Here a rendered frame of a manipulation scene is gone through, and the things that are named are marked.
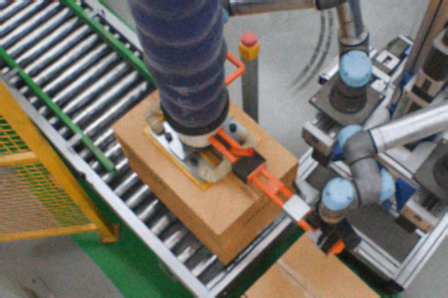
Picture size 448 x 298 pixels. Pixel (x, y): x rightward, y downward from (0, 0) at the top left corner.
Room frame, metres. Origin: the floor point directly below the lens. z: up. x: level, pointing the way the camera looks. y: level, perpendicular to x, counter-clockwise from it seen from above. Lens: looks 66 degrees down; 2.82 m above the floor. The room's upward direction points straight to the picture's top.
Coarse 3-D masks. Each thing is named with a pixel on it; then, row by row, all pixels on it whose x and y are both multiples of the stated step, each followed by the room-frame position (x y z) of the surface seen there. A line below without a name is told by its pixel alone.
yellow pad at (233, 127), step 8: (232, 112) 1.02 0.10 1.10; (232, 120) 0.98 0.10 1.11; (240, 120) 0.98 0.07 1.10; (224, 128) 0.95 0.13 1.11; (232, 128) 0.93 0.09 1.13; (240, 128) 0.95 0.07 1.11; (248, 128) 0.95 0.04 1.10; (232, 136) 0.91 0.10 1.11; (256, 136) 0.92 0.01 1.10; (240, 144) 0.88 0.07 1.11
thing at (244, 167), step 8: (256, 152) 0.78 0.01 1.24; (232, 160) 0.75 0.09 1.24; (240, 160) 0.76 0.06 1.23; (248, 160) 0.76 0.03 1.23; (256, 160) 0.76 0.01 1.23; (264, 160) 0.76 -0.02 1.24; (232, 168) 0.73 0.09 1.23; (240, 168) 0.73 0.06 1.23; (248, 168) 0.73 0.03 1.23; (256, 168) 0.73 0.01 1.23; (240, 176) 0.71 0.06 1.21; (248, 176) 0.70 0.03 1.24; (248, 184) 0.69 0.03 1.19
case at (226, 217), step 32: (128, 128) 0.96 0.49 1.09; (256, 128) 0.96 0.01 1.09; (128, 160) 0.95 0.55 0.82; (160, 160) 0.83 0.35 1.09; (288, 160) 0.83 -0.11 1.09; (160, 192) 0.80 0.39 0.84; (192, 192) 0.70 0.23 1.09; (224, 192) 0.70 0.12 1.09; (256, 192) 0.70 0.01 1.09; (192, 224) 0.67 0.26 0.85; (224, 224) 0.59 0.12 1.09; (256, 224) 0.67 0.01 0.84; (224, 256) 0.55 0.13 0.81
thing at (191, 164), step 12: (144, 132) 0.93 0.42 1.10; (168, 132) 0.91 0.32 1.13; (156, 144) 0.88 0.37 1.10; (168, 156) 0.83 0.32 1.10; (192, 156) 0.83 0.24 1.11; (204, 156) 0.83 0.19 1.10; (180, 168) 0.79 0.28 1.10; (192, 168) 0.78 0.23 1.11; (192, 180) 0.74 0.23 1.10; (204, 180) 0.74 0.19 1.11
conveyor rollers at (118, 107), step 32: (0, 0) 2.11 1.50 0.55; (0, 32) 1.89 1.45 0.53; (32, 32) 1.87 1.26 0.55; (64, 32) 1.88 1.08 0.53; (0, 64) 1.67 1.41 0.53; (32, 64) 1.65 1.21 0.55; (64, 64) 1.66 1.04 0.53; (96, 64) 1.64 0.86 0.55; (128, 64) 1.65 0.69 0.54; (32, 96) 1.45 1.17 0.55; (64, 96) 1.45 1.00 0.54; (128, 96) 1.44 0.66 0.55; (64, 128) 1.26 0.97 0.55; (96, 128) 1.26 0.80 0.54; (96, 160) 1.08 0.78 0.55; (160, 224) 0.76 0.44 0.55
